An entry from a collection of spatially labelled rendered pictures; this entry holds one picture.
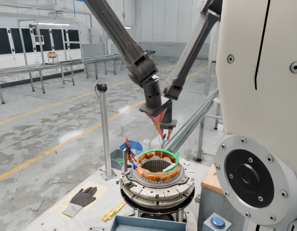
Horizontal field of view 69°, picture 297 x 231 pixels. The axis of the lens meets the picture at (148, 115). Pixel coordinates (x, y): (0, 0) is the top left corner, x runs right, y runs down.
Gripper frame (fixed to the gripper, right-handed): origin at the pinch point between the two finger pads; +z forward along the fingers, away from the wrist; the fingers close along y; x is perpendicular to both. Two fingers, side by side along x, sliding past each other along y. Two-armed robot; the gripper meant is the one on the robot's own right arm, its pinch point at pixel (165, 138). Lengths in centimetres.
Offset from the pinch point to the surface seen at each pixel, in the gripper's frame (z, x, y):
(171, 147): 43, -63, 6
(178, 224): 10.8, 39.2, -11.7
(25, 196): 117, -49, 162
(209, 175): 10.7, 9.9, -21.9
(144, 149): 2.4, 8.5, 8.4
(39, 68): 52, -427, 449
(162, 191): 7.0, 29.0, -4.3
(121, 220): 11.7, 41.5, 7.6
